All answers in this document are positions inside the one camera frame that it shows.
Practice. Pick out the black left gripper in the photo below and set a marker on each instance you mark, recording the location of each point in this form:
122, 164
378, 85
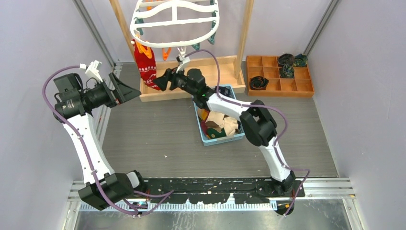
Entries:
121, 93

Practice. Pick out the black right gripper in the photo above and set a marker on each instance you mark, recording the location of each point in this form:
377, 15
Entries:
169, 75

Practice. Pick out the red snowflake sock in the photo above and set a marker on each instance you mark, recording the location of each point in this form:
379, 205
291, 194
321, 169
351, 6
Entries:
146, 64

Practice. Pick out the beige brown-cuffed sock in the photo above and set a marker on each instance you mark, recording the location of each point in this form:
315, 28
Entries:
230, 126
215, 120

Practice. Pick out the navy sock with white cuff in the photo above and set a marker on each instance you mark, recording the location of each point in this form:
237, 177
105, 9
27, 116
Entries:
225, 91

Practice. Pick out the green dotted sock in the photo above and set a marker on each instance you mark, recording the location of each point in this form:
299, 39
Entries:
213, 133

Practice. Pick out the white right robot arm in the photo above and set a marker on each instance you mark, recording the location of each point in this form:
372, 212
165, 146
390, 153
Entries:
257, 122

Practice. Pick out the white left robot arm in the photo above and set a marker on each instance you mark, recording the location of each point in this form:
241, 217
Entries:
74, 110

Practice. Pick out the wooden hanger stand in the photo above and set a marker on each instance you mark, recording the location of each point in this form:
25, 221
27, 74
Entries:
216, 70

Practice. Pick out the white round clip hanger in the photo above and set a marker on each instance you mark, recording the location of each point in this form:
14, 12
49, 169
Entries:
145, 9

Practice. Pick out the light blue plastic basket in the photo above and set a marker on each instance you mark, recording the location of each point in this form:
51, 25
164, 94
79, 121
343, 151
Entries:
201, 118

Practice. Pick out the rolled dark sock left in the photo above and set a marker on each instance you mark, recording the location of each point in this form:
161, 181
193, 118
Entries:
258, 83

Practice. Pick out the rolled dark sock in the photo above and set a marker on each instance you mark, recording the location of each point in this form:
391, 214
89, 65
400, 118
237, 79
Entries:
286, 72
258, 83
286, 59
300, 61

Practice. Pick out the orange wooden compartment tray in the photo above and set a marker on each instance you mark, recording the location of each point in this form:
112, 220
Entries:
300, 86

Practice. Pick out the rolled dark sock middle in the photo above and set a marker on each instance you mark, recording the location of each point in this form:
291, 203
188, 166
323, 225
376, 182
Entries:
286, 72

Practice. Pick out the rolled dark sock top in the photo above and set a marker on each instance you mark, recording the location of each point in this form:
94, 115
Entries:
286, 59

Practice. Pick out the rolled dark sock right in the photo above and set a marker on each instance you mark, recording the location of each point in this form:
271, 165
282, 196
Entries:
300, 61

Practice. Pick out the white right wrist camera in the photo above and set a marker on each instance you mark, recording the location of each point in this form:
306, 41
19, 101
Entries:
182, 59

